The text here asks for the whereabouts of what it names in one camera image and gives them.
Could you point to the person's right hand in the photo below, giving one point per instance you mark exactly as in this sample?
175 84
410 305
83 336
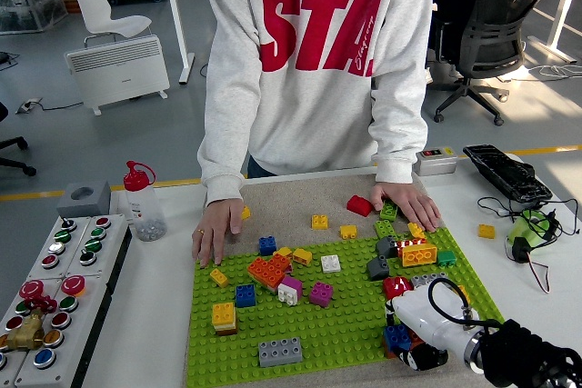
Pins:
216 224

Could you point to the person's left hand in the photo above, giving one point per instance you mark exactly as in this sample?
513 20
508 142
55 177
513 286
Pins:
409 206

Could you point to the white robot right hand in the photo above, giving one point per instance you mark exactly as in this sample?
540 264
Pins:
436 315

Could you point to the lime green long brick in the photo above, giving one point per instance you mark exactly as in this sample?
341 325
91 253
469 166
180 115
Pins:
388 211

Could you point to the yellow square toy brick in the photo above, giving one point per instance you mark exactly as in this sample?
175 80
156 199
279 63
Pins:
302 257
486 231
283 252
319 222
348 232
246 212
416 231

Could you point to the blue square toy brick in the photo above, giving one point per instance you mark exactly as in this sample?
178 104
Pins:
398 335
267 245
245 295

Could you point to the magenta square toy brick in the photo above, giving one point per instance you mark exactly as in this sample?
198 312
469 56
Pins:
321 293

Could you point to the green toy baseplate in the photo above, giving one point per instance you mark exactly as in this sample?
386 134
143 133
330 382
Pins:
318 333

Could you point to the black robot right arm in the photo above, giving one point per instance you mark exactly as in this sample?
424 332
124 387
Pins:
523 351

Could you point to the person's left forearm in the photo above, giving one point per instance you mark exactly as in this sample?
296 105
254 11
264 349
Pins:
400 152

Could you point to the person's right forearm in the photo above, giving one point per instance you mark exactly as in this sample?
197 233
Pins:
223 174

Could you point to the yellow narrow toy brick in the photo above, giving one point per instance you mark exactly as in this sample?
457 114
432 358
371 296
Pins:
218 277
464 295

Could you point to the orange long toy brick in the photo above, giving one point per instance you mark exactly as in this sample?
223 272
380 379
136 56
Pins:
411 242

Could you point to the grey eight-stud toy brick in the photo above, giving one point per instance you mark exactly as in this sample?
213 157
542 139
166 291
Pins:
280 352
425 280

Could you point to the red curved-top toy brick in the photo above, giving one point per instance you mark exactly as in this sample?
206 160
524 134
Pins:
396 285
359 205

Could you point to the dark green toy brick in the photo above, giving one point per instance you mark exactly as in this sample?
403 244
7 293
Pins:
446 258

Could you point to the white square toy brick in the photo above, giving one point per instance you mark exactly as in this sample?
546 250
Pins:
330 264

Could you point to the dark grey sloped brick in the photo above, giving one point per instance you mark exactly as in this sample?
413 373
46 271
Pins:
378 268
386 247

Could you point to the large yellow holed brick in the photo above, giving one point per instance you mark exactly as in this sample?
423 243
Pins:
418 255

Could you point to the orange brick cluster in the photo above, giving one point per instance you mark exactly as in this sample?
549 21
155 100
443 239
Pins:
267 272

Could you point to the clear bottle with red cap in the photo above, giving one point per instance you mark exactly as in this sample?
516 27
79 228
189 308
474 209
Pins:
143 217

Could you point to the grey-brown mat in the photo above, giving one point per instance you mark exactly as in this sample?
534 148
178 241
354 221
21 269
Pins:
295 201

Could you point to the yellow tan brown brick stack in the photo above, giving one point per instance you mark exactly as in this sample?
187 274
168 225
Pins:
223 315

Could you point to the white and magenta brick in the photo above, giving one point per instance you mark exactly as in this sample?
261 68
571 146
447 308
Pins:
289 291

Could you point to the black keyboard in plastic wrap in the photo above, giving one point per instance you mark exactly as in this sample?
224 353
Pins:
504 172

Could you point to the grey push-button control box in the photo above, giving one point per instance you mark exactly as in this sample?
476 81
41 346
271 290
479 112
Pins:
73 245
68 361
20 363
111 242

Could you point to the green plastic device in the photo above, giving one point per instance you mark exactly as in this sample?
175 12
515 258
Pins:
518 229

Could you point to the grey block with round hole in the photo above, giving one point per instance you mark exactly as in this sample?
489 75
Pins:
93 206

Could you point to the black mesh office chair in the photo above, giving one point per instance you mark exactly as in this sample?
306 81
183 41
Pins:
493 47

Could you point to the white panel heater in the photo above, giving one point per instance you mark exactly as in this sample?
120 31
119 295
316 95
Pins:
118 70

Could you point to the brass valve with red handwheel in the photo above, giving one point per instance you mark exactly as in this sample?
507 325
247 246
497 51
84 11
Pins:
25 333

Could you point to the black swivel chair base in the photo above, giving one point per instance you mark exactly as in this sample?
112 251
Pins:
11 142

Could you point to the grey floor socket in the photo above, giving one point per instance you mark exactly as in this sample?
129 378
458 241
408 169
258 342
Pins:
28 105

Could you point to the white desk with wooden top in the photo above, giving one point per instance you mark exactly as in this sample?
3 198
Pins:
560 20

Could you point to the white plastic chair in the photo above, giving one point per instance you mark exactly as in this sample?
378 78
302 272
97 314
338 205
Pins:
97 11

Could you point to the transparent storage box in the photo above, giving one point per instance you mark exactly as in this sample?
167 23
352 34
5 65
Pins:
32 6

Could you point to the grey two-button switch box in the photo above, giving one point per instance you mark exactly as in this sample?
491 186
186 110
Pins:
436 165

